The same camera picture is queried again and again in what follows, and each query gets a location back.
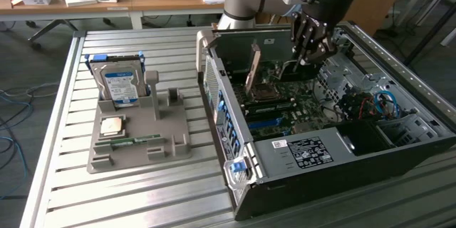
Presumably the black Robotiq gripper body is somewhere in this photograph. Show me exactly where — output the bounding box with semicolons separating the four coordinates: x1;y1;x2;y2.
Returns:
301;0;358;30

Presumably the Nvidia graphics card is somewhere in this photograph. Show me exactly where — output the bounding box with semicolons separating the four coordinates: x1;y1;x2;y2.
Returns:
244;42;325;94

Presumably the wooden cabinet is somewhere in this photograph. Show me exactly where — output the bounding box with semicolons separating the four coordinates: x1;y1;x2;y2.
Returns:
344;0;414;37

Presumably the CPU socket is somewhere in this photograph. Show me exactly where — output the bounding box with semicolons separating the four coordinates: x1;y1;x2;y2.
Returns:
248;82;284;101

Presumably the green motherboard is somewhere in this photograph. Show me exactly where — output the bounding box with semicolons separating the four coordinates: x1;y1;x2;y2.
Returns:
230;70;342;142

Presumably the blue expansion slot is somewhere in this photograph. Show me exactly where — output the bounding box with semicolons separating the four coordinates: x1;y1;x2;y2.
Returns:
248;119;286;130

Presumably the black plastic fan shroud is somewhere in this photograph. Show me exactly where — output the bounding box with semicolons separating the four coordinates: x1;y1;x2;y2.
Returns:
334;120;397;157

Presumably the metal disk bay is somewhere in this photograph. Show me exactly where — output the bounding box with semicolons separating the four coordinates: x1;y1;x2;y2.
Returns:
376;114;441;147

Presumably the grey power supply unit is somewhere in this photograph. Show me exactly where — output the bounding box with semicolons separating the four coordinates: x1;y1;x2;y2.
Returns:
253;128;357;178

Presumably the blue case latch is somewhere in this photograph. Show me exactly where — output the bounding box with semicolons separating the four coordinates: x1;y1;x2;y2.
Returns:
229;160;246;173

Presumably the black open PC case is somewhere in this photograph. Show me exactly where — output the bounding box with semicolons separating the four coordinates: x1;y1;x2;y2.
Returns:
194;21;456;222

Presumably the hard disk in blue caddy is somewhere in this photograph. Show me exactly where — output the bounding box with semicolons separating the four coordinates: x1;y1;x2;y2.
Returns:
84;51;150;108

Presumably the grey printed parts rack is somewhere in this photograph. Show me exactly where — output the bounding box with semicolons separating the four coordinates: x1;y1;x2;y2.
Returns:
86;70;194;175

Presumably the green RAM stick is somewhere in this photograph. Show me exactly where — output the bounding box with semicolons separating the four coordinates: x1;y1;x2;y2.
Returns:
94;134;161;148

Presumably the CPU chip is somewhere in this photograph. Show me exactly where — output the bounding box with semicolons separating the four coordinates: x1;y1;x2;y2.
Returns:
98;117;126;138

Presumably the wooden desk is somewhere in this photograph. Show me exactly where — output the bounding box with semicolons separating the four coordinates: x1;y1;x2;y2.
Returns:
0;0;326;30

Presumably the red wire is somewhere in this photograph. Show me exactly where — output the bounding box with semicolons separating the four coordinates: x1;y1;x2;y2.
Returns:
357;98;374;118

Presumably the blue SATA wire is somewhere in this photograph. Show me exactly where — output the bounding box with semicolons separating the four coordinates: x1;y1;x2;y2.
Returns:
376;90;402;120

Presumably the grey floor cable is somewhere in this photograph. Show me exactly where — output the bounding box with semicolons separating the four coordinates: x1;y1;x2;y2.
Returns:
0;82;60;98

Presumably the blue floor cable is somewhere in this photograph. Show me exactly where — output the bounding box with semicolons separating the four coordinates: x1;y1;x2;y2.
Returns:
0;89;33;200

